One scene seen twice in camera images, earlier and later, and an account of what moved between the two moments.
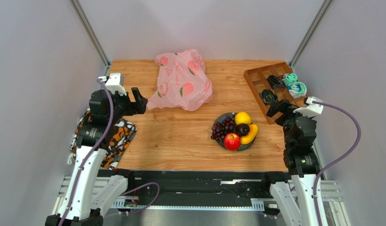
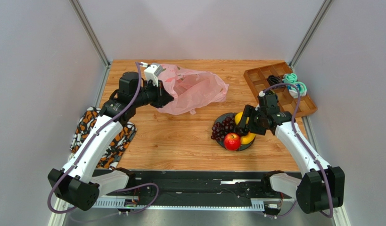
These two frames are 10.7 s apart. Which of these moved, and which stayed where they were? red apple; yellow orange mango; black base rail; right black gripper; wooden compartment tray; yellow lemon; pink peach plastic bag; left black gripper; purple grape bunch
Moved: pink peach plastic bag; right black gripper; left black gripper
Stayed: wooden compartment tray; red apple; yellow lemon; purple grape bunch; black base rail; yellow orange mango
